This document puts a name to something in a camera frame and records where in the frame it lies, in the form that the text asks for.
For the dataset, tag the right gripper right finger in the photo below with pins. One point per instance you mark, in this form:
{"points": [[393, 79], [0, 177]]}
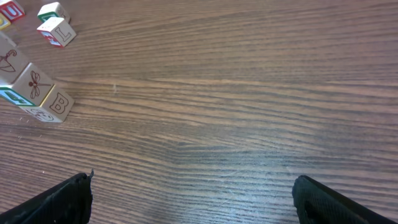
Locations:
{"points": [[319, 204]]}

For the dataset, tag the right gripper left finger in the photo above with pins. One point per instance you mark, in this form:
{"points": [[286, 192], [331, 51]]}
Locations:
{"points": [[69, 202]]}

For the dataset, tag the yellow top block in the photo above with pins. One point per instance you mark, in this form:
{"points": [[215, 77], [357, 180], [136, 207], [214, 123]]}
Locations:
{"points": [[54, 108]]}

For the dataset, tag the green number four block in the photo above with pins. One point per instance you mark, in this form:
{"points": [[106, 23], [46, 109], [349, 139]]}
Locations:
{"points": [[29, 89]]}

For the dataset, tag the blue top picture block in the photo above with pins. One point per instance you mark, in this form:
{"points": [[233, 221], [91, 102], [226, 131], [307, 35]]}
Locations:
{"points": [[13, 62]]}

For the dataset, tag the wooden number two block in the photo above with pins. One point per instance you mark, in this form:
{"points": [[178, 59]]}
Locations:
{"points": [[8, 39]]}

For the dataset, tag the red number three block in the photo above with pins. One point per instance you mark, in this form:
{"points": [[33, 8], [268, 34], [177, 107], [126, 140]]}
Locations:
{"points": [[57, 31]]}

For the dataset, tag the yellow side cluster block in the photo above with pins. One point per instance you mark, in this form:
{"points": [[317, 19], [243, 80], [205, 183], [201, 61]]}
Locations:
{"points": [[4, 22]]}

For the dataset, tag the green R centre block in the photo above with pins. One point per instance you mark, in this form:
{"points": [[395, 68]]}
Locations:
{"points": [[54, 9]]}

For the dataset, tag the red side cluster block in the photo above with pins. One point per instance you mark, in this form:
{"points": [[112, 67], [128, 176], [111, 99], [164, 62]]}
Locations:
{"points": [[12, 10]]}

